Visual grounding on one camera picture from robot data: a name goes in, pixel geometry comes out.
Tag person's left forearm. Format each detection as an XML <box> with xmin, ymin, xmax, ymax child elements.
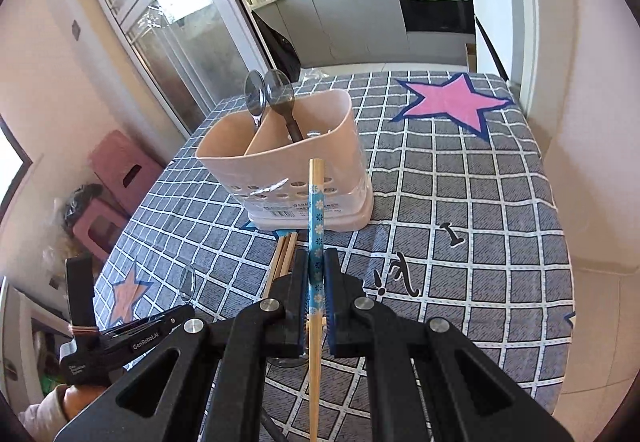
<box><xmin>19</xmin><ymin>383</ymin><xmax>109</xmax><ymax>439</ymax></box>

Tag grey kitchen cabinets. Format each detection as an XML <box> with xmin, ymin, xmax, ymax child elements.
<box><xmin>250</xmin><ymin>0</ymin><xmax>471</xmax><ymax>69</ymax></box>

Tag glass sliding door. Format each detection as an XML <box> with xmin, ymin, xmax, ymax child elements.
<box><xmin>70</xmin><ymin>0</ymin><xmax>274</xmax><ymax>134</ymax></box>

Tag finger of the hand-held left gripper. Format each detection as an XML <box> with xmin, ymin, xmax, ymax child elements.
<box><xmin>100</xmin><ymin>303</ymin><xmax>197</xmax><ymax>341</ymax></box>

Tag black built-in oven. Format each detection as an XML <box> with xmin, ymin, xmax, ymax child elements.
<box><xmin>393</xmin><ymin>0</ymin><xmax>476</xmax><ymax>36</ymax></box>

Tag black garbage bag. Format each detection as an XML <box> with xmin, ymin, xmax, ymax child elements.
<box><xmin>62</xmin><ymin>183</ymin><xmax>104</xmax><ymax>234</ymax></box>

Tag grey checked star tablecloth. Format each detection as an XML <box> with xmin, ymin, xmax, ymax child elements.
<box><xmin>92</xmin><ymin>70</ymin><xmax>576</xmax><ymax>442</ymax></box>

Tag pink plastic stool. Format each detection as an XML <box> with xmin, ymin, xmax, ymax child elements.
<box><xmin>90</xmin><ymin>129</ymin><xmax>164</xmax><ymax>218</ymax></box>
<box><xmin>70</xmin><ymin>197</ymin><xmax>130</xmax><ymax>264</ymax></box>

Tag plain wooden chopstick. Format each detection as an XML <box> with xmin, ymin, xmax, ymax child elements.
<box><xmin>262</xmin><ymin>232</ymin><xmax>290</xmax><ymax>298</ymax></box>
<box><xmin>277</xmin><ymin>232</ymin><xmax>299</xmax><ymax>279</ymax></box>

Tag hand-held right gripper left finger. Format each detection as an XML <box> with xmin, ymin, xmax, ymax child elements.
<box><xmin>52</xmin><ymin>249</ymin><xmax>309</xmax><ymax>442</ymax></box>

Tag beige plastic utensil holder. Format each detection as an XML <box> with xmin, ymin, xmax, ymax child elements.
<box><xmin>195</xmin><ymin>89</ymin><xmax>375</xmax><ymax>234</ymax></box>

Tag blue floral wooden chopstick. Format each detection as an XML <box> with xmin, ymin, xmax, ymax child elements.
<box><xmin>307</xmin><ymin>159</ymin><xmax>325</xmax><ymax>442</ymax></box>

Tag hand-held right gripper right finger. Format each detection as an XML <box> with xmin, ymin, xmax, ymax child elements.
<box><xmin>324</xmin><ymin>247</ymin><xmax>572</xmax><ymax>442</ymax></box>

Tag clear-handled metal spoon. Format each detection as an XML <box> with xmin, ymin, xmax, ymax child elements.
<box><xmin>179</xmin><ymin>264</ymin><xmax>197</xmax><ymax>307</ymax></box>
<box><xmin>244</xmin><ymin>70</ymin><xmax>269</xmax><ymax>129</ymax></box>

